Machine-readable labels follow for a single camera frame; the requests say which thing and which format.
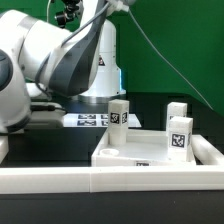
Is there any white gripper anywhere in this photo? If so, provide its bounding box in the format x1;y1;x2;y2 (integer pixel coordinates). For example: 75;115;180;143
25;102;67;130

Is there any white square table top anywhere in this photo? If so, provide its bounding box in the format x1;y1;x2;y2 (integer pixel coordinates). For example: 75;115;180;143
91;129;196;167

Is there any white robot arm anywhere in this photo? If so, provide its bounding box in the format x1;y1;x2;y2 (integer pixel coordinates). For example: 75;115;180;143
0;0;136;134

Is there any white sheet with fiducial markers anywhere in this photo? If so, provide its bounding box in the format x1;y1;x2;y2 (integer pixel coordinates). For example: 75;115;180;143
63;113;141;128

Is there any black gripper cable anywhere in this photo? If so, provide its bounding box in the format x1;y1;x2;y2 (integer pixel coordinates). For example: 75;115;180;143
29;103;58;113

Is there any white thin cable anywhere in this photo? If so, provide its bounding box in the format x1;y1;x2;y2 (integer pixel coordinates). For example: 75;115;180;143
46;0;56;14

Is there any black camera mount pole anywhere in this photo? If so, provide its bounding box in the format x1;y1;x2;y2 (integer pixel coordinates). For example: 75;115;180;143
55;0;83;28

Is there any white workspace frame wall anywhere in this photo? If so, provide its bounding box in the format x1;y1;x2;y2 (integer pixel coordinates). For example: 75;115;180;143
0;137;224;194

